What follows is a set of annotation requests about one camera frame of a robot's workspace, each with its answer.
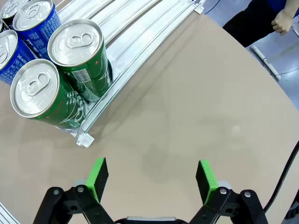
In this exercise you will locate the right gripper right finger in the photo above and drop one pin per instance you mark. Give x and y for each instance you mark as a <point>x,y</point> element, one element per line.
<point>208,184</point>

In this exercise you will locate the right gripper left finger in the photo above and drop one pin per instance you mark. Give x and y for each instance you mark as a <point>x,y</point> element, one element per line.
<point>95,184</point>

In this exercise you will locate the person's left forearm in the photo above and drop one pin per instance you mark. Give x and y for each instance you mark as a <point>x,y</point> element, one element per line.
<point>292,5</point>

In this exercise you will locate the blue beverage can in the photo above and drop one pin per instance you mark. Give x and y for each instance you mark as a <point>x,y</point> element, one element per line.
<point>32,14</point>
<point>11,67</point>

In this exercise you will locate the person's left hand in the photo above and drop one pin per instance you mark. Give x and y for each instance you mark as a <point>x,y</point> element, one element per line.
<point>282,22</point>

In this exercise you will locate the green Chilsung cider can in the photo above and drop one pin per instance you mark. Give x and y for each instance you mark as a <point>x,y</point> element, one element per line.
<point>35,86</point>
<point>74,42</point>

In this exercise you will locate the person in blue Warriors shirt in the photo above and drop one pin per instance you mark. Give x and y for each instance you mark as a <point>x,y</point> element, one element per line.
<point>247,25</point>

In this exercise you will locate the black Pepsi can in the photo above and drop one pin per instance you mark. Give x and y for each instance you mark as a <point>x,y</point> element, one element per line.
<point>11,8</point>

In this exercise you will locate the grey ribbed aluminium rail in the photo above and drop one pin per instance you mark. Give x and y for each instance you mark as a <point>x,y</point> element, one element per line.
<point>5,215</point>

